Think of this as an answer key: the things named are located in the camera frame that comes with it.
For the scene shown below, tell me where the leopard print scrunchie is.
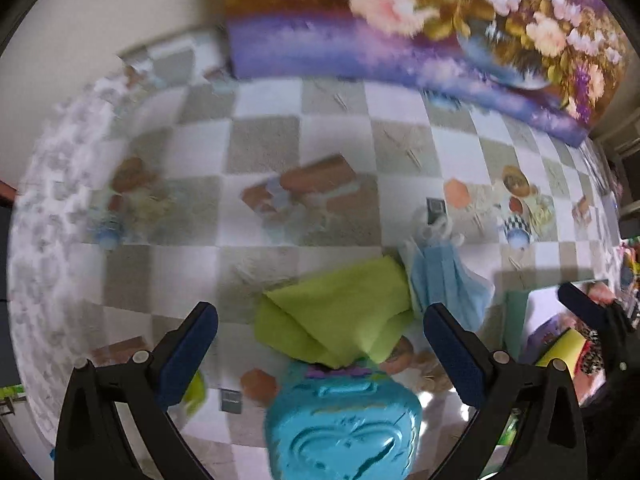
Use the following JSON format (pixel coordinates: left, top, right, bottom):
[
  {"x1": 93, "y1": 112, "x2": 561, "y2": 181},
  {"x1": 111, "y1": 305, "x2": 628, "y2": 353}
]
[{"x1": 577, "y1": 328, "x2": 603, "y2": 376}]

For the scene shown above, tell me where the green barcode tissue pack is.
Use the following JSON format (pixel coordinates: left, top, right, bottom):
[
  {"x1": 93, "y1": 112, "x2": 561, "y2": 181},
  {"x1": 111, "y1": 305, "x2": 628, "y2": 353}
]
[{"x1": 498, "y1": 410, "x2": 520, "y2": 446}]

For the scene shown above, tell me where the yellow green sponge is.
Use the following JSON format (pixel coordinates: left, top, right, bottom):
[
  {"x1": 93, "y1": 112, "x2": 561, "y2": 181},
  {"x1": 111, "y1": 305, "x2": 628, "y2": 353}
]
[{"x1": 536, "y1": 328, "x2": 587, "y2": 373}]

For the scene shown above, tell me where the purple snack packet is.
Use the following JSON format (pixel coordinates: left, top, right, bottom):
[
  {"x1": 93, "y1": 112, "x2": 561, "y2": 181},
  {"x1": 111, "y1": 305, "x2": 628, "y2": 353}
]
[{"x1": 521, "y1": 313, "x2": 576, "y2": 364}]

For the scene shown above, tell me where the orange white fluffy cloth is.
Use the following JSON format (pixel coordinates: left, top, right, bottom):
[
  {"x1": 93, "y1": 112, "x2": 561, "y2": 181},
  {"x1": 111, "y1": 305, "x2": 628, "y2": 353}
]
[{"x1": 573, "y1": 365, "x2": 605, "y2": 405}]

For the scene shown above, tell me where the white teal tray box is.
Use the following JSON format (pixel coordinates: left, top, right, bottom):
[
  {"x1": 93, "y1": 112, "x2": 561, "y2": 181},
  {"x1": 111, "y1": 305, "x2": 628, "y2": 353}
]
[{"x1": 502, "y1": 285, "x2": 588, "y2": 363}]

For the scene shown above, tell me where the white pill bottle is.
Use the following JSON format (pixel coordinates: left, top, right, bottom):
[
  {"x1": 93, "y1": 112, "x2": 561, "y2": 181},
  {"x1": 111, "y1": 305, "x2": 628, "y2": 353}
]
[{"x1": 180, "y1": 370, "x2": 207, "y2": 418}]

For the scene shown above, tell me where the light blue cloth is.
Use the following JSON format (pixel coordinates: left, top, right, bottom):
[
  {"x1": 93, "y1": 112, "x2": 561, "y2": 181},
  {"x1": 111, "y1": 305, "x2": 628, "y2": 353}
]
[{"x1": 399, "y1": 216, "x2": 496, "y2": 332}]

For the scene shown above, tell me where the teal plastic toy box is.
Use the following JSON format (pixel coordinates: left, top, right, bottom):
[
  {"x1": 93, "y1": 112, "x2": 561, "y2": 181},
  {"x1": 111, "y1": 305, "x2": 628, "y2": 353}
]
[{"x1": 264, "y1": 360, "x2": 422, "y2": 480}]

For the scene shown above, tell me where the grey floral tablecloth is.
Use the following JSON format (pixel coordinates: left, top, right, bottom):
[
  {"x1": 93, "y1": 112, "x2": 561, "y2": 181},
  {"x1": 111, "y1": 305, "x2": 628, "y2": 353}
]
[{"x1": 8, "y1": 75, "x2": 129, "y2": 443}]

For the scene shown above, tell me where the lime green cloth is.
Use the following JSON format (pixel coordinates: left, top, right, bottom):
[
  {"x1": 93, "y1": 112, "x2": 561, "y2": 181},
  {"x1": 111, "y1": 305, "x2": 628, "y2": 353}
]
[{"x1": 254, "y1": 256, "x2": 413, "y2": 368}]

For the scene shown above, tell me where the checkered printed tablecloth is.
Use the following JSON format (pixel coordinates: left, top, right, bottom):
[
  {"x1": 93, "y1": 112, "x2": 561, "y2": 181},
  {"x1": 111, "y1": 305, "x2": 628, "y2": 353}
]
[{"x1": 73, "y1": 34, "x2": 616, "y2": 479}]

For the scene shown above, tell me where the floral canvas painting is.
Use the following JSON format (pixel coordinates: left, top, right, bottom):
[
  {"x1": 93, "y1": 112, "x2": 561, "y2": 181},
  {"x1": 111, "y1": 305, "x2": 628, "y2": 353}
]
[{"x1": 224, "y1": 0, "x2": 631, "y2": 145}]

